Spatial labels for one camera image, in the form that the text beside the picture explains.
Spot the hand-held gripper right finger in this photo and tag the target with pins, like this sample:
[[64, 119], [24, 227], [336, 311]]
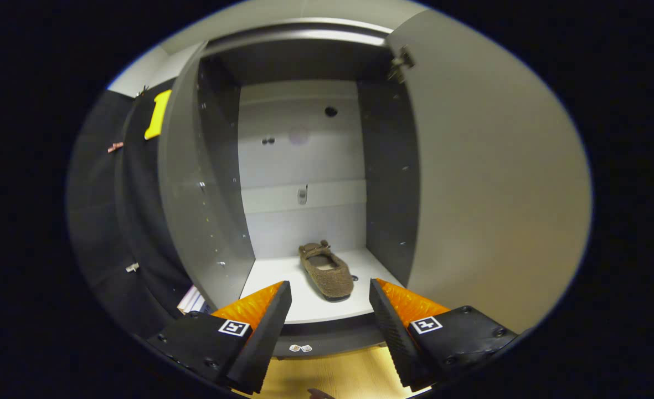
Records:
[[393, 332]]

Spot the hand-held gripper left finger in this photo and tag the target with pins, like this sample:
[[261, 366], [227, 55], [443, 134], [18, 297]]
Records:
[[263, 332]]

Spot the brown fuzzy shoe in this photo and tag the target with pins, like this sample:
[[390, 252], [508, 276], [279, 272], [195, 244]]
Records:
[[329, 274]]

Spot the grey shoe cabinet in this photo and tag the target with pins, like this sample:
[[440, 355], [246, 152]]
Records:
[[299, 166]]

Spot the beige book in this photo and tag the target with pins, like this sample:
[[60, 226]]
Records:
[[191, 300]]

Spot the silver clip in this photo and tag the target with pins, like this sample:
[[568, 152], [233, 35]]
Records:
[[132, 267]]

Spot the black backdrop cloth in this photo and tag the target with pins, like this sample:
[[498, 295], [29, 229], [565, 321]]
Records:
[[105, 210]]

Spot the red clip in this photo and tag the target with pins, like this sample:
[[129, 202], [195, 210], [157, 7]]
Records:
[[115, 147]]

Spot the black clip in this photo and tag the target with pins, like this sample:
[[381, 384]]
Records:
[[142, 89]]

